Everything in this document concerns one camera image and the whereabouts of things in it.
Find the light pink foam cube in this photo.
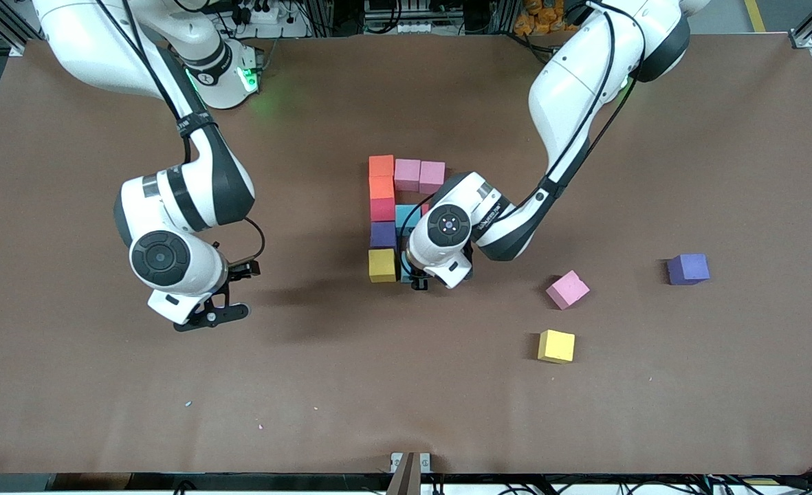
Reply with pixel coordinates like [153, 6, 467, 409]
[419, 161, 446, 195]
[545, 269, 591, 311]

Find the brown table cover sheet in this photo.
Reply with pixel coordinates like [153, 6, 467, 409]
[0, 34, 812, 476]

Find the white power strip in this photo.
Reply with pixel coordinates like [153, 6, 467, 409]
[230, 0, 310, 39]
[364, 18, 448, 35]

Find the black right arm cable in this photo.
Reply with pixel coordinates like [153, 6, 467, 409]
[229, 217, 267, 265]

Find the black cable bundle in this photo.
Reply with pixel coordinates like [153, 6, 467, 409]
[495, 473, 812, 495]

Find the brown camera stand pole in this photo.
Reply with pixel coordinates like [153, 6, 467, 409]
[386, 452, 422, 495]

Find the yellow foam cube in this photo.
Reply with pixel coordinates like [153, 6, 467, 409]
[368, 249, 397, 284]
[538, 329, 576, 364]

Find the pile of orange objects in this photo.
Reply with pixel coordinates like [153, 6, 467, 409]
[514, 0, 582, 36]

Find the purple foam cube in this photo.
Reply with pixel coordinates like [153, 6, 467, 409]
[667, 253, 711, 286]
[370, 221, 398, 251]

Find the metal table edge bracket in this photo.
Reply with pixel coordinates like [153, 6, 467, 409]
[390, 452, 432, 475]

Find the dusty pink foam cube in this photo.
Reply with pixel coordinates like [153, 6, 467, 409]
[394, 159, 422, 193]

